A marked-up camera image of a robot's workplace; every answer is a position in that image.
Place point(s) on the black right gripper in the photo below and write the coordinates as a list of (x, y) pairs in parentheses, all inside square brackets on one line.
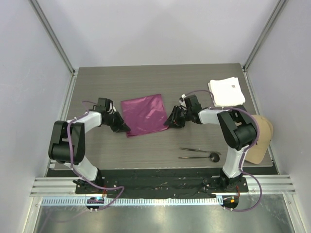
[(174, 119)]

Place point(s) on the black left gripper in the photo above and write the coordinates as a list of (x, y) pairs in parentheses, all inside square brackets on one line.
[(121, 125)]

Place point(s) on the magenta cloth napkin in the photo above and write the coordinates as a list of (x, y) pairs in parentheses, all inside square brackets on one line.
[(144, 115)]

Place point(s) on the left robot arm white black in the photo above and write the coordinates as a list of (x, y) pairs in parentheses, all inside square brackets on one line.
[(68, 143)]

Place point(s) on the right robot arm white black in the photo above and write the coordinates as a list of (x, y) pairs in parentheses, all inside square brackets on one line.
[(240, 131)]

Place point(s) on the dark metal fork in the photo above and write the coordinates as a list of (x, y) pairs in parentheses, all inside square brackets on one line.
[(202, 151)]

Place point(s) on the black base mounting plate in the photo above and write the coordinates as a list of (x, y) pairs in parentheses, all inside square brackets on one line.
[(184, 182)]

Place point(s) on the dark metal spoon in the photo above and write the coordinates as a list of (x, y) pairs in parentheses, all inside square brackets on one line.
[(214, 157)]

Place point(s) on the white folded towel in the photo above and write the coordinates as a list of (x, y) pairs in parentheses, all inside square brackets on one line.
[(226, 92)]

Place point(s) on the tan baseball cap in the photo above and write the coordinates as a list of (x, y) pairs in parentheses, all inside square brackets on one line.
[(256, 154)]

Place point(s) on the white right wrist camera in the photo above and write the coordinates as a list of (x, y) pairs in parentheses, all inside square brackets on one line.
[(182, 100)]

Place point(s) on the slotted cable duct strip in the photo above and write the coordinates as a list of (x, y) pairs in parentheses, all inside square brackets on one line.
[(99, 201)]

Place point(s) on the aluminium front rail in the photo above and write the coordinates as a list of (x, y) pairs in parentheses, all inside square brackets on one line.
[(53, 187)]

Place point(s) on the aluminium frame post left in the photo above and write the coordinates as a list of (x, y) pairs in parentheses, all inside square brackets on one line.
[(51, 34)]

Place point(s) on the aluminium frame post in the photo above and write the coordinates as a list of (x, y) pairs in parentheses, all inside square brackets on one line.
[(51, 34), (280, 5)]

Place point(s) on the aluminium frame post right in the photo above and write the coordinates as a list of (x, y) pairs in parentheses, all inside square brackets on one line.
[(280, 5)]

